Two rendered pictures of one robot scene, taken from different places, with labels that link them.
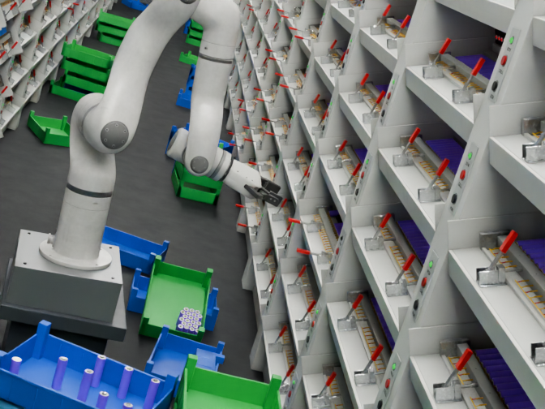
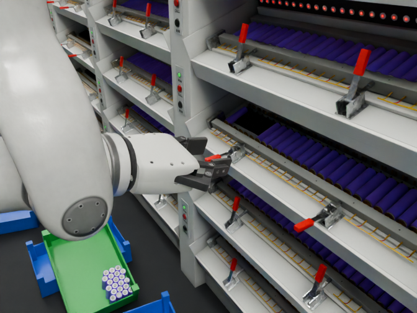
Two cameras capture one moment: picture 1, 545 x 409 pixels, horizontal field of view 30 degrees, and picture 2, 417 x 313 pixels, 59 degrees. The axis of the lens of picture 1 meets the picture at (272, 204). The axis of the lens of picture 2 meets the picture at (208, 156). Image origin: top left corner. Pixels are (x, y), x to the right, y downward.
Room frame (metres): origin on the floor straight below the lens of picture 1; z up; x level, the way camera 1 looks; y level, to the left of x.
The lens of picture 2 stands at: (2.21, 0.22, 0.94)
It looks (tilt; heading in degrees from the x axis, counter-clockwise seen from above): 28 degrees down; 336
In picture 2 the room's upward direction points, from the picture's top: straight up
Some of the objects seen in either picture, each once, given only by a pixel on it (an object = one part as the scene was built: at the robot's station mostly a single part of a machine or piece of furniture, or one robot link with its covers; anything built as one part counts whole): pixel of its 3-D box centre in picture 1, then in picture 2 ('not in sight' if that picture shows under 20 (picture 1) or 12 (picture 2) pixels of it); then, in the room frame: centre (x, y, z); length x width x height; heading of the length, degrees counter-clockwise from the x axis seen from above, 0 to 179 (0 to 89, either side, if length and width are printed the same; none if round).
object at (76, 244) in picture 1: (82, 222); not in sight; (2.51, 0.46, 0.48); 0.19 x 0.19 x 0.18
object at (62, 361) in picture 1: (59, 372); not in sight; (1.76, 0.29, 0.44); 0.02 x 0.02 x 0.06
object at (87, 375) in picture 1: (85, 385); not in sight; (1.74, 0.24, 0.44); 0.02 x 0.02 x 0.06
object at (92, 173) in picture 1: (95, 141); not in sight; (2.53, 0.48, 0.69); 0.19 x 0.12 x 0.24; 29
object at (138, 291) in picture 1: (173, 299); (79, 251); (3.29, 0.23, 0.04); 0.30 x 0.20 x 0.08; 99
